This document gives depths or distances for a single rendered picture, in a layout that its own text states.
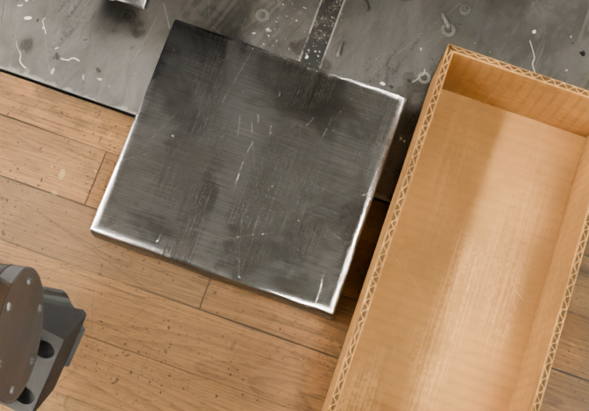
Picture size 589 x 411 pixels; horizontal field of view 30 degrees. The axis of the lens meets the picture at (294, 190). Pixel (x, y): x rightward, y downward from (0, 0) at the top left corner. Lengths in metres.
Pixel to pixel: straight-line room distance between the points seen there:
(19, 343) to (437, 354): 0.34
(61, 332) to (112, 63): 0.32
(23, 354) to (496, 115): 0.42
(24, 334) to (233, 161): 0.30
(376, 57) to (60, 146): 0.23
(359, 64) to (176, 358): 0.24
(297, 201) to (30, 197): 0.18
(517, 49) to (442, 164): 0.11
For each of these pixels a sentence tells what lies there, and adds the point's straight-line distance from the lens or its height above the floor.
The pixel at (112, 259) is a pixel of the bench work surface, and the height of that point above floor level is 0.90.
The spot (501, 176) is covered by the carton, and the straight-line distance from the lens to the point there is 0.77.
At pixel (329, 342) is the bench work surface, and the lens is 0.74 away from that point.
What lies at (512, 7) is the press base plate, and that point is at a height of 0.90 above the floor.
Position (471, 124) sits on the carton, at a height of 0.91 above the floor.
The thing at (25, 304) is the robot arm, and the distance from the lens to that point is 0.47.
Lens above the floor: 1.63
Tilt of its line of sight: 75 degrees down
